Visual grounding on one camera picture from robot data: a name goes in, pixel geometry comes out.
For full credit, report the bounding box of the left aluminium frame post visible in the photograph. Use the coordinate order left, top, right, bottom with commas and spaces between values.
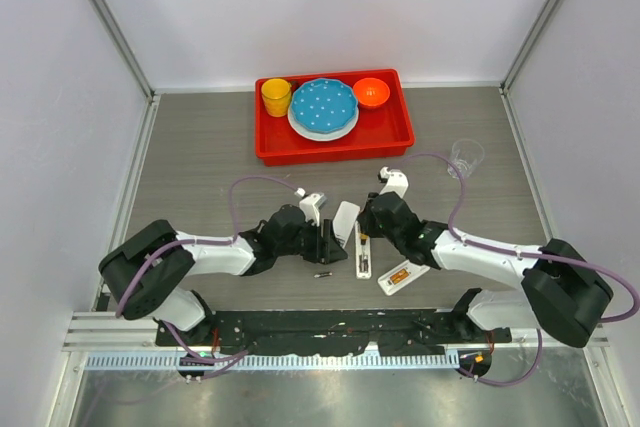
88, 0, 155, 101

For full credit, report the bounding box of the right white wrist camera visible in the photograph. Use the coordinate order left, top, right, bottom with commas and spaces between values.
378, 167, 409, 198

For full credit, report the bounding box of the clear plastic cup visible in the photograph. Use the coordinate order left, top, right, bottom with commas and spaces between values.
447, 139, 485, 179

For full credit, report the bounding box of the blue dotted plate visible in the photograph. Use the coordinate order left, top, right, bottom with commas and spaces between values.
289, 78, 359, 134

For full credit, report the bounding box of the white slotted cable duct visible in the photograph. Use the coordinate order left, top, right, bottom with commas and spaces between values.
84, 350, 459, 373

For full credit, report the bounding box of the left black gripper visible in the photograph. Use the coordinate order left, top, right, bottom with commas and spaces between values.
275, 215, 346, 264

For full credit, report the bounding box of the aluminium frame rail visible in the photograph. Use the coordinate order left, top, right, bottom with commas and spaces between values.
63, 312, 157, 352

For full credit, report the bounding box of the aluminium frame post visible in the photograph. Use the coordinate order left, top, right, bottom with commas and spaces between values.
88, 0, 155, 101
500, 0, 563, 95

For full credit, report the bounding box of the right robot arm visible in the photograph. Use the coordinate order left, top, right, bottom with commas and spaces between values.
358, 192, 613, 348

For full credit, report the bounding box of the slim white remote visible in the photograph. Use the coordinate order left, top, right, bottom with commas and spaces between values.
354, 222, 372, 280

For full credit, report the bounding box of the white remote orange battery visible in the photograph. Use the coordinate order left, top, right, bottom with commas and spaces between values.
377, 260, 430, 296

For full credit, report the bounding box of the red plastic tray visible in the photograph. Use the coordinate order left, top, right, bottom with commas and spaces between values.
255, 68, 415, 166

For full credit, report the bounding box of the orange bowl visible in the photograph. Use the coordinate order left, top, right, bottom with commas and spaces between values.
353, 77, 391, 109

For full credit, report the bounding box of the yellow cup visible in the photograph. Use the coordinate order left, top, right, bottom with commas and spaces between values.
260, 78, 292, 118

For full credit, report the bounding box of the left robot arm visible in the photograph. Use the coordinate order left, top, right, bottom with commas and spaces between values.
99, 195, 359, 346

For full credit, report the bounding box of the white plate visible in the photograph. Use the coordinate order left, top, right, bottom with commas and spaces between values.
287, 111, 359, 142

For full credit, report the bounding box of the right aluminium frame post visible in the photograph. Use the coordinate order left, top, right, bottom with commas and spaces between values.
500, 0, 563, 95

